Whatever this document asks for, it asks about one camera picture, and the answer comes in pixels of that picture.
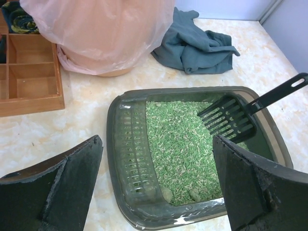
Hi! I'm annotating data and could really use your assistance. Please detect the blue grey cloth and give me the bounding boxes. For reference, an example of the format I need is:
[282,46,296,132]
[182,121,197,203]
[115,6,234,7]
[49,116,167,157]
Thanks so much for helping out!
[151,7,240,75]

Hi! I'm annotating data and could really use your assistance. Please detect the black litter scoop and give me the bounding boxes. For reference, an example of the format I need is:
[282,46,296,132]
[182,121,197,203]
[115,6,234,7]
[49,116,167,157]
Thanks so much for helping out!
[197,73,308,143]

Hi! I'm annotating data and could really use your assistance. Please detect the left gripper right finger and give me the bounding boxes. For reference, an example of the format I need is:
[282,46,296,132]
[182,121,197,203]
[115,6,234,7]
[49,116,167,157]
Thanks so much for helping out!
[213,136,308,231]

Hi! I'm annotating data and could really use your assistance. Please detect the black object middle compartment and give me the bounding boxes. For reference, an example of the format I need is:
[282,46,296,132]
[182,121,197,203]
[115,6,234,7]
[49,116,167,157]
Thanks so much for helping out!
[1,1,39,34]

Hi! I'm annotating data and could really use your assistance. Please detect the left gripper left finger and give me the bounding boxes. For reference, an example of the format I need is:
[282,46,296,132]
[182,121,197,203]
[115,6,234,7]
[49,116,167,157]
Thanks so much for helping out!
[0,135,103,231]

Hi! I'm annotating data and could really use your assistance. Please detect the green litter pellets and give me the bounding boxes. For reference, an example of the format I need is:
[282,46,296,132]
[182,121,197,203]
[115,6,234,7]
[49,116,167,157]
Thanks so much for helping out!
[145,100,250,206]

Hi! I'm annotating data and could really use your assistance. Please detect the orange compartment tray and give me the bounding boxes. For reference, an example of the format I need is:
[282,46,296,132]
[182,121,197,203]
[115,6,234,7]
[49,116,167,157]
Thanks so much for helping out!
[0,16,65,117]

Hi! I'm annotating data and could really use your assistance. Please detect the pink lined trash bin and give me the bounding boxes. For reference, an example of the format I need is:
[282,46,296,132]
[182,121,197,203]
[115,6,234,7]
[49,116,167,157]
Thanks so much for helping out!
[20,0,175,77]

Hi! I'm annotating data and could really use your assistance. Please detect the grey litter clump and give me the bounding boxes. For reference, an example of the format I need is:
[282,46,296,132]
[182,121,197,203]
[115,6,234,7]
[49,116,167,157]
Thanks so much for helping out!
[189,188,201,202]
[160,187,173,203]

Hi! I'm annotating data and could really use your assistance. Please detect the dark green litter box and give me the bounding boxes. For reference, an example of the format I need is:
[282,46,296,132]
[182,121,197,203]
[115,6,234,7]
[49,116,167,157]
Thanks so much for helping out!
[106,86,295,231]

